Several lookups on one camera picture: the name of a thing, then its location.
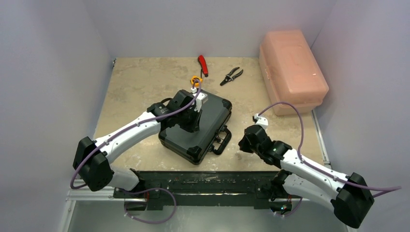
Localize black poker case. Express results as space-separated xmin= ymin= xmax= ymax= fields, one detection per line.
xmin=158 ymin=91 xmax=232 ymax=165

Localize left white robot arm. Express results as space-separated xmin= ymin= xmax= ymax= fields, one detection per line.
xmin=70 ymin=88 xmax=208 ymax=198

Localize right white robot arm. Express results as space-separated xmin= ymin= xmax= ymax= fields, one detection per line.
xmin=238 ymin=125 xmax=374 ymax=229

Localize yellow tape measure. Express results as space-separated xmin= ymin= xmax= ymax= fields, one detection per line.
xmin=190 ymin=76 xmax=203 ymax=87

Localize pink plastic storage box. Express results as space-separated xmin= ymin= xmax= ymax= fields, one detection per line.
xmin=259 ymin=30 xmax=329 ymax=116

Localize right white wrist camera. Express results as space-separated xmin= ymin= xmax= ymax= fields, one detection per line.
xmin=252 ymin=114 xmax=269 ymax=130

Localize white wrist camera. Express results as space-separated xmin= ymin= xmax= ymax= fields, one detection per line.
xmin=190 ymin=87 xmax=208 ymax=112
xmin=252 ymin=114 xmax=269 ymax=130

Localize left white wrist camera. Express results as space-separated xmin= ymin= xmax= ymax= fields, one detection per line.
xmin=190 ymin=87 xmax=208 ymax=112

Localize red handled tool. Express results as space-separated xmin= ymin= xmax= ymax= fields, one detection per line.
xmin=197 ymin=55 xmax=209 ymax=77

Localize black handled pliers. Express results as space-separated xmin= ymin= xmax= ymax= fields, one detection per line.
xmin=220 ymin=67 xmax=244 ymax=86

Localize black table rail frame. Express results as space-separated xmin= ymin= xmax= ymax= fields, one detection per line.
xmin=65 ymin=170 xmax=350 ymax=212

